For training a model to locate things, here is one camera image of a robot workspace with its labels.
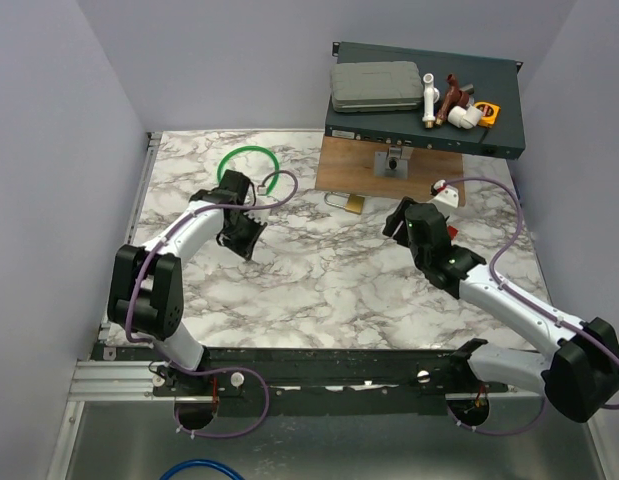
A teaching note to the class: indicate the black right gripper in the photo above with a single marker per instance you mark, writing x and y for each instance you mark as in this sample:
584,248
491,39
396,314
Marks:
395,219

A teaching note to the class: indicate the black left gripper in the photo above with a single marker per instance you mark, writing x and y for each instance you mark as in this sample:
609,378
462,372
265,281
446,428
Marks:
245,249

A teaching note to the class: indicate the brass padlock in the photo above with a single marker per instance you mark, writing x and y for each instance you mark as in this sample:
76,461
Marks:
350,203

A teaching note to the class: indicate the green cable lock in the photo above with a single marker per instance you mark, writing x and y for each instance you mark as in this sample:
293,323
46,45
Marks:
251,148

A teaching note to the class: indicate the white elbow pipe fitting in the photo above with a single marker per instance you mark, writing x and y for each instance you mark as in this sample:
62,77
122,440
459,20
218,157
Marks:
465,117

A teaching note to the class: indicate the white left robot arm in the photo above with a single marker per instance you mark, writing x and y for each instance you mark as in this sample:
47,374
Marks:
146,296

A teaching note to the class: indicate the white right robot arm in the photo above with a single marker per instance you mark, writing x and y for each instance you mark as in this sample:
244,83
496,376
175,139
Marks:
574,364

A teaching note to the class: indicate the red plastic seal tag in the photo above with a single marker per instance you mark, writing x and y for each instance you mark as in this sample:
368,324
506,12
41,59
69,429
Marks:
452,231

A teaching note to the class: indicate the wooden board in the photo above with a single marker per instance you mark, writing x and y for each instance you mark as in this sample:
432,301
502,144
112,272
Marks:
347,166

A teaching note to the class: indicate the white pipe fitting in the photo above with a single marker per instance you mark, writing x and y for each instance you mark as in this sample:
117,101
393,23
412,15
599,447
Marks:
431,96

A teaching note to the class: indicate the yellow tape measure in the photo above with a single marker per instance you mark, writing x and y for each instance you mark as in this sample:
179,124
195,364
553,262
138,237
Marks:
490,113

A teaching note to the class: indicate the brown pipe fitting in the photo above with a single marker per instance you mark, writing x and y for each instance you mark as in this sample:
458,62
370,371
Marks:
452,97

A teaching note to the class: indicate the grey plastic case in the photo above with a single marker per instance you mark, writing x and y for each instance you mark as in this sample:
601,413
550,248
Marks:
375,86

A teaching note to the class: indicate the dark grey pipe fitting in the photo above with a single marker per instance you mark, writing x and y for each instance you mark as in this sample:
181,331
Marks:
466,96

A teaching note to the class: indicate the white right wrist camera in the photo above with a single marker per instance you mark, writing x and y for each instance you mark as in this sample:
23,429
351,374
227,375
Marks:
444,196

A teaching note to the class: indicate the grey metal bracket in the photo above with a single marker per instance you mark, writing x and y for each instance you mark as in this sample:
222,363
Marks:
392,162

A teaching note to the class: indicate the aluminium side rail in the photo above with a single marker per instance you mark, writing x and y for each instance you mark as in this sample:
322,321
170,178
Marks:
154,140

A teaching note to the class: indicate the dark teal network switch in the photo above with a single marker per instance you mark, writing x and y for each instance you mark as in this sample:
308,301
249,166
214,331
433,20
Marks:
495,80

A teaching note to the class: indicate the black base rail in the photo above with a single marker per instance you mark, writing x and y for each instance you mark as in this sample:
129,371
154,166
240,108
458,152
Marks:
267,382

